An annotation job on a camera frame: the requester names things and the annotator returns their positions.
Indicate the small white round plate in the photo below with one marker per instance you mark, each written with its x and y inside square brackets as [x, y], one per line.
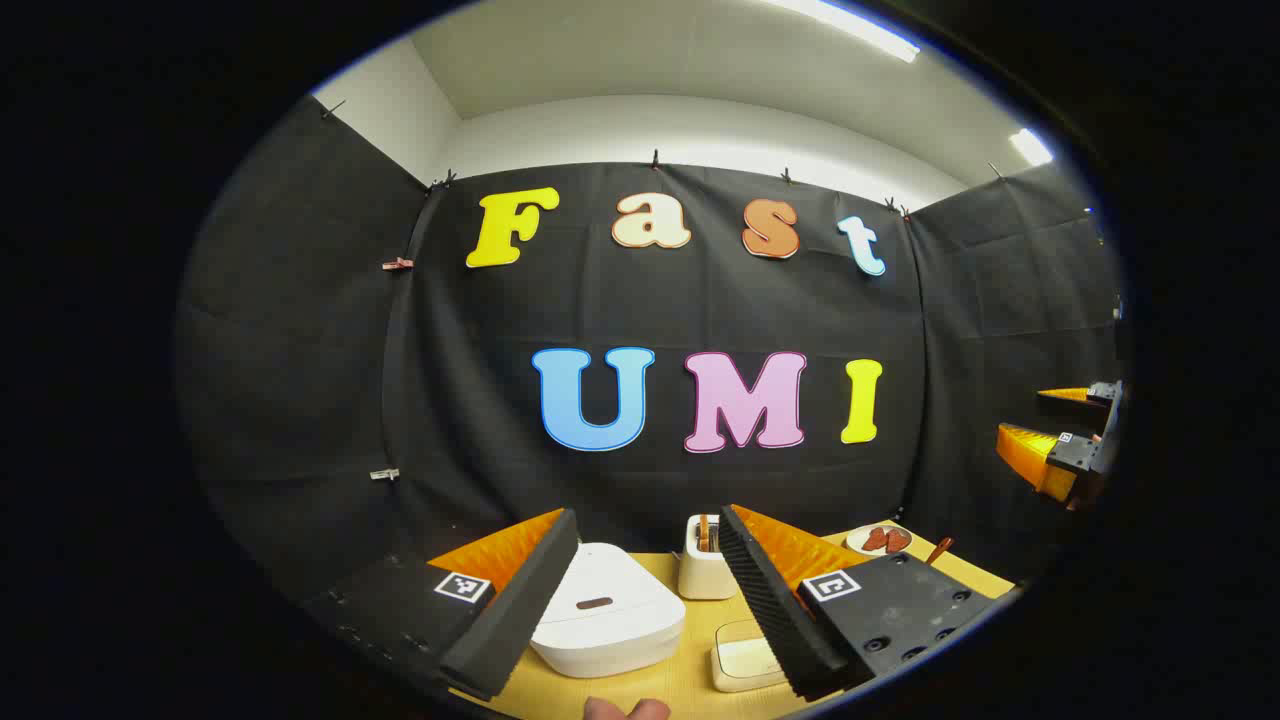
[856, 541]

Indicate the short ceiling light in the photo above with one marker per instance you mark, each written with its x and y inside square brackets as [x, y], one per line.
[1030, 147]

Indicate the white square rice dish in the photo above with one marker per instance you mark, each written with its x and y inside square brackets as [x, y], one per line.
[735, 670]

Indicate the black backdrop cloth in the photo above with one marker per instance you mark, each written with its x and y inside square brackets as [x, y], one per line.
[700, 300]

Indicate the long ceiling light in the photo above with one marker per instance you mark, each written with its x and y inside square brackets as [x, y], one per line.
[860, 25]

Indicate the brown wooden spoon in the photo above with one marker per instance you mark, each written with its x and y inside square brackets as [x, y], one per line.
[938, 550]

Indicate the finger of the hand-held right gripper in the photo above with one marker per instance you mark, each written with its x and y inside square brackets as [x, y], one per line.
[1065, 395]
[1030, 455]

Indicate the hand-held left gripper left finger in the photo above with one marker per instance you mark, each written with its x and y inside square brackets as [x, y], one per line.
[510, 610]

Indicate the red meat slice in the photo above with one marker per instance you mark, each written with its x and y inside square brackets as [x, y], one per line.
[898, 539]
[875, 540]

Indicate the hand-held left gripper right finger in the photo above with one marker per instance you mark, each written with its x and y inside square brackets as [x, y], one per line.
[770, 610]

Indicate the white rice cooker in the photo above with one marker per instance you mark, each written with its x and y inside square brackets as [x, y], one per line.
[610, 630]

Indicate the white toaster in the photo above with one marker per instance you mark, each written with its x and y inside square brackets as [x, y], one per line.
[700, 582]

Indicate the toasted bread slice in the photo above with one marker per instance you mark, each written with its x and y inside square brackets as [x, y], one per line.
[704, 532]

